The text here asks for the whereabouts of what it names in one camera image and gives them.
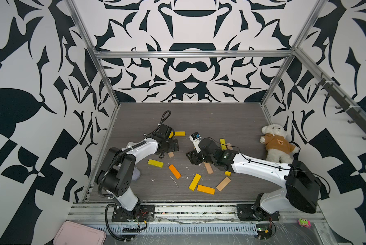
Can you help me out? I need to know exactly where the yellow block top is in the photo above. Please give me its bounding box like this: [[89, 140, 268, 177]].
[[169, 131, 186, 138]]

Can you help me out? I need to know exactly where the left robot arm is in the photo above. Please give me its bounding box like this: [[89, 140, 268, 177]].
[[95, 124, 179, 212]]

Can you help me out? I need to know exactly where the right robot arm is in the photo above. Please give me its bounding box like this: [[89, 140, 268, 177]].
[[186, 133, 329, 219]]

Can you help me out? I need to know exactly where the orange block lower left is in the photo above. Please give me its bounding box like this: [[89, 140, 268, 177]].
[[168, 164, 181, 179]]

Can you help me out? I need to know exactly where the natural wood block bottom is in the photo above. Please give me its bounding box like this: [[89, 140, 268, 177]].
[[216, 177, 231, 192]]

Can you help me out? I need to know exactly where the orange-yellow block bottom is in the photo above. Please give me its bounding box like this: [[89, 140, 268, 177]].
[[197, 185, 215, 195]]

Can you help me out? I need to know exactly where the white teddy bear brown shirt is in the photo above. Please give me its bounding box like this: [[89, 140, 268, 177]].
[[260, 124, 300, 164]]

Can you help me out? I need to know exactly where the green circuit board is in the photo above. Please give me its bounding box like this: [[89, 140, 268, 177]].
[[255, 224, 273, 241]]

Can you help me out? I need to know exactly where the pink small device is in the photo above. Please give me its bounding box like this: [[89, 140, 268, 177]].
[[298, 218, 311, 228]]

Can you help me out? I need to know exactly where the pink tray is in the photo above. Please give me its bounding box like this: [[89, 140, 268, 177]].
[[53, 221, 107, 245]]

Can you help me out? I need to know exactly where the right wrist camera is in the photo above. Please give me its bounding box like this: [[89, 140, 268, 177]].
[[189, 132, 201, 153]]

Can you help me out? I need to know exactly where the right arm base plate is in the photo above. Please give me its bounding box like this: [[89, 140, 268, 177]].
[[236, 204, 280, 221]]

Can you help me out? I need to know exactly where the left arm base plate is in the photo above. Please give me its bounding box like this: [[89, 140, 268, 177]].
[[111, 205, 155, 222]]

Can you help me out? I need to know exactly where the white cable duct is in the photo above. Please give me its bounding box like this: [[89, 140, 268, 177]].
[[110, 223, 257, 235]]

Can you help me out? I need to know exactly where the wall hook rail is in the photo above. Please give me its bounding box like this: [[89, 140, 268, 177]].
[[315, 78, 366, 141]]

